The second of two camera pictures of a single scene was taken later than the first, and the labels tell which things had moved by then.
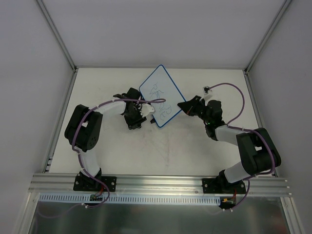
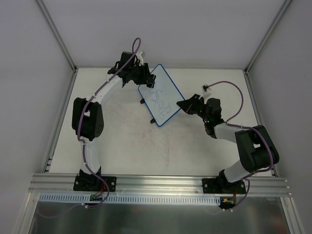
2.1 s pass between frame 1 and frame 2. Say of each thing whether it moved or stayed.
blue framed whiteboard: stayed
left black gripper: moved
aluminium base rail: stayed
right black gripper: stayed
